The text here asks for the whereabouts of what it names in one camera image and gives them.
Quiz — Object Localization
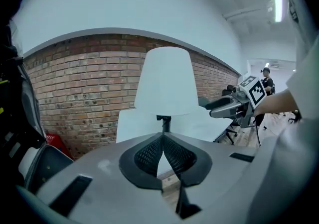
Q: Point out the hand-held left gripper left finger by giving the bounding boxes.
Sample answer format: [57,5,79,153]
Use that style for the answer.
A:
[34,132,180,224]

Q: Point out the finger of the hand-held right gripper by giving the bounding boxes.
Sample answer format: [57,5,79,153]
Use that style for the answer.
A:
[209,101,243,119]
[204,96,234,112]

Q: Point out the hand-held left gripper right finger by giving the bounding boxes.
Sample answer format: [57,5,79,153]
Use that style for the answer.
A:
[163,132,260,224]

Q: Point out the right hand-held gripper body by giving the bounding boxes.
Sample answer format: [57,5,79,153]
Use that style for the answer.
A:
[231,75,267,129]

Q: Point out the white table lamp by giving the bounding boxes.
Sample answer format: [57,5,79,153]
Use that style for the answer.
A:
[134,46,199,134]

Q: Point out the person's right forearm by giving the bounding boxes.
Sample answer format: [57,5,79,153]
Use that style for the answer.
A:
[253,88,300,117]

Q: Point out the black office chair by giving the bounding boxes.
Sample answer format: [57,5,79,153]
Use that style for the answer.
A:
[213,117,238,146]

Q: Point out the red plastic crate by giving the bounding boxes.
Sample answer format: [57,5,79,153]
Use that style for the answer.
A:
[44,133,73,162]

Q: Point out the person's grey t-shirt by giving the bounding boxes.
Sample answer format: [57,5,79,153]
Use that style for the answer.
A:
[247,0,319,224]

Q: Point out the long ceiling light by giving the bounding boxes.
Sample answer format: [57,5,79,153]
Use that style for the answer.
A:
[272,0,284,23]

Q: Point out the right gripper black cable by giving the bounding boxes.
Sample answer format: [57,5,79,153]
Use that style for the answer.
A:
[253,115,262,148]

